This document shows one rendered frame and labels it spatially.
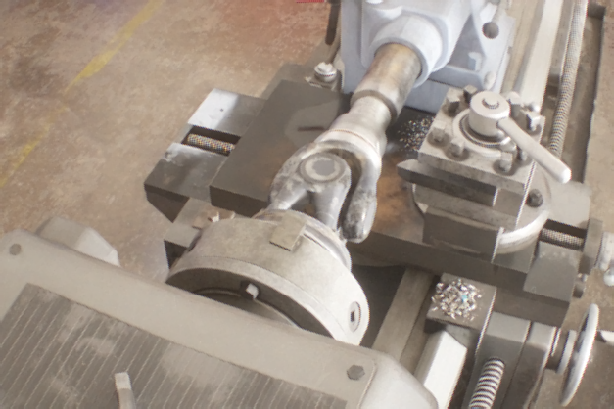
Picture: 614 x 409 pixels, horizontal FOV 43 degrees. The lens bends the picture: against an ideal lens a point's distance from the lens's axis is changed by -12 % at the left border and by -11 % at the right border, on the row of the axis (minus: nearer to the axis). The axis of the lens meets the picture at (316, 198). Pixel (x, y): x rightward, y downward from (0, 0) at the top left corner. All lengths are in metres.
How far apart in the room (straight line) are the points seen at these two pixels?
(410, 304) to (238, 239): 0.49
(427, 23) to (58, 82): 2.17
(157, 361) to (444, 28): 0.93
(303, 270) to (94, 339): 0.31
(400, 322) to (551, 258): 0.29
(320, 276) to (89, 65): 2.58
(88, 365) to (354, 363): 0.24
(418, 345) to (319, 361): 0.65
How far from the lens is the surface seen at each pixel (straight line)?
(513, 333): 1.47
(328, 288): 1.01
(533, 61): 1.98
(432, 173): 1.28
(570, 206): 1.59
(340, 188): 1.15
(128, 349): 0.77
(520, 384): 1.56
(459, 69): 1.68
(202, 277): 1.02
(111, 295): 0.82
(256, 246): 1.00
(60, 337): 0.80
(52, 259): 0.86
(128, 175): 2.92
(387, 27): 1.49
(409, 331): 1.40
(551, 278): 1.46
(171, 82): 3.29
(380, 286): 1.61
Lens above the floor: 1.96
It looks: 45 degrees down
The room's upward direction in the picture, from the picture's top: straight up
